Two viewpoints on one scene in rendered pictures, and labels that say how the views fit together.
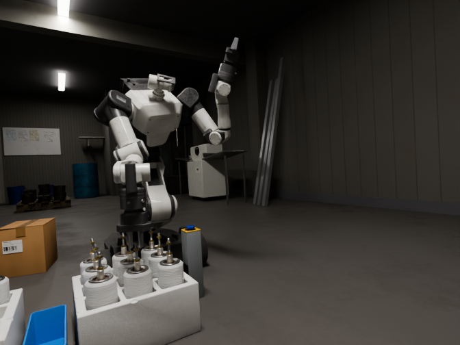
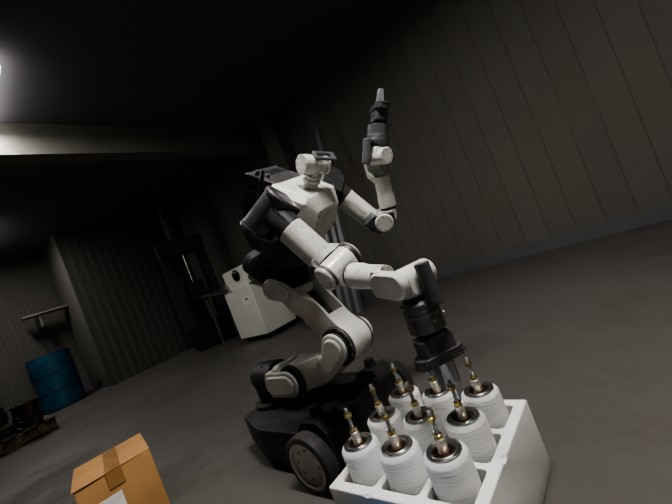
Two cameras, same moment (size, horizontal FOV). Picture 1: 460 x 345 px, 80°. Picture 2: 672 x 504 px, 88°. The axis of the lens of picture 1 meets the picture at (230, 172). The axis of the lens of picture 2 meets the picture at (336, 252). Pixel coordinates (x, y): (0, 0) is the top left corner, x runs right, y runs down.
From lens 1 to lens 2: 76 cm
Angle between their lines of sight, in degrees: 18
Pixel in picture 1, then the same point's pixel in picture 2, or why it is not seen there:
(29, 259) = not seen: outside the picture
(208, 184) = (268, 313)
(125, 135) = (318, 242)
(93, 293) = (462, 475)
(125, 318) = (509, 490)
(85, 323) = not seen: outside the picture
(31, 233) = (134, 470)
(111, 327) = not seen: outside the picture
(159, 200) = (355, 327)
